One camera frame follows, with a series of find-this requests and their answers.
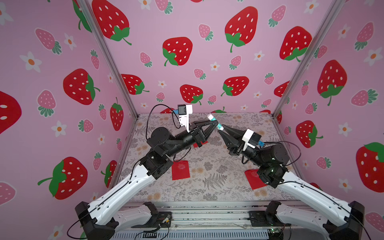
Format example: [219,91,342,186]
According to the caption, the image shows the green white glue stick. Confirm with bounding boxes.
[207,114,224,131]

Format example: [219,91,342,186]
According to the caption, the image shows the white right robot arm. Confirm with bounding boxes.
[219,125,365,240]

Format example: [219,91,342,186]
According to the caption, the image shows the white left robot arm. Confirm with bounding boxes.
[75,120,223,240]

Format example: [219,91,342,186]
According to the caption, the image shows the red envelope far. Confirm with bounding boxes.
[193,141,208,148]

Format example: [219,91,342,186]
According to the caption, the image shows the red envelope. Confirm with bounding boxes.
[193,141,208,148]
[245,170,267,190]
[172,161,190,181]

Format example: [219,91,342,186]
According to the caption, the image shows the red envelope near right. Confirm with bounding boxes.
[245,170,267,190]

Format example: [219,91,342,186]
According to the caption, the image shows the red envelope near left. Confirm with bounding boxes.
[172,161,190,181]

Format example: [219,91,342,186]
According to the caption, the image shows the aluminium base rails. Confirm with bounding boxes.
[89,200,338,240]

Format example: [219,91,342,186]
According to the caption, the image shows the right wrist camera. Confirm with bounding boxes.
[242,129,262,151]

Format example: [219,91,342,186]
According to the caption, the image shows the black right camera cable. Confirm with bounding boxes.
[260,140,302,167]

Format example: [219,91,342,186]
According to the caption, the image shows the black camera cable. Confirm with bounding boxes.
[260,140,302,167]
[145,103,182,142]

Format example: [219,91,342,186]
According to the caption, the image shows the black left camera cable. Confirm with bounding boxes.
[145,103,182,142]

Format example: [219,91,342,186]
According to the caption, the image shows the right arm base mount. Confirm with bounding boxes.
[247,201,292,227]

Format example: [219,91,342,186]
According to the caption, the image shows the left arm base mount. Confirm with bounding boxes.
[132,202,172,228]

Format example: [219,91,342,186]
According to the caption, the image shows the aluminium frame post left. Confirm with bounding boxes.
[79,0,139,121]

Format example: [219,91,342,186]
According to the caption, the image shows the aluminium frame post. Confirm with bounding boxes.
[79,0,139,121]
[272,0,345,120]

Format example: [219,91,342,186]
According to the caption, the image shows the aluminium frame post right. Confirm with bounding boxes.
[272,0,345,120]

